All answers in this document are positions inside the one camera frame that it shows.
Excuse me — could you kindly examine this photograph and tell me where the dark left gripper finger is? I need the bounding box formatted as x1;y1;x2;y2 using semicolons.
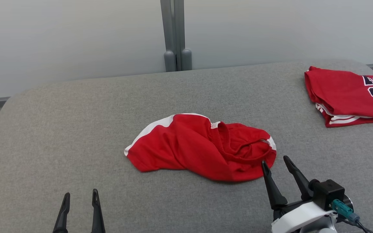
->
52;193;71;233
91;189;106;233

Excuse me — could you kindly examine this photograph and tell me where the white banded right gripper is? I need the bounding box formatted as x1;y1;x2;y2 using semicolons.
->
261;155;337;233

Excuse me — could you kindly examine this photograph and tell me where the red and white jersey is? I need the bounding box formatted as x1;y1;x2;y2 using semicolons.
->
304;66;373;128

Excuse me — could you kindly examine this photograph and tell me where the red sleeveless jersey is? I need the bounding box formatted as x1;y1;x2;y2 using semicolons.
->
124;113;277;182

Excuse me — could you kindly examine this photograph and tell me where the black round right gripper motor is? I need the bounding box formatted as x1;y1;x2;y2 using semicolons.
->
344;194;354;212

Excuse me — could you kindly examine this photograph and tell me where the grey fabric sofa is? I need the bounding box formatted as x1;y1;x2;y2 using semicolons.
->
0;59;373;233

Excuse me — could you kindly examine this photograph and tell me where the black right cable teal plug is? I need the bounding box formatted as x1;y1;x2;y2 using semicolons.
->
332;199;373;233

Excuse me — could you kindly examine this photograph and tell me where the grey rounded post foot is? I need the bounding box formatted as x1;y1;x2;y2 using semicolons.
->
164;50;176;72
181;49;192;71

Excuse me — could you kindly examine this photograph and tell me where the grey vertical partition post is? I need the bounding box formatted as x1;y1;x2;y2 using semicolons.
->
160;0;186;72

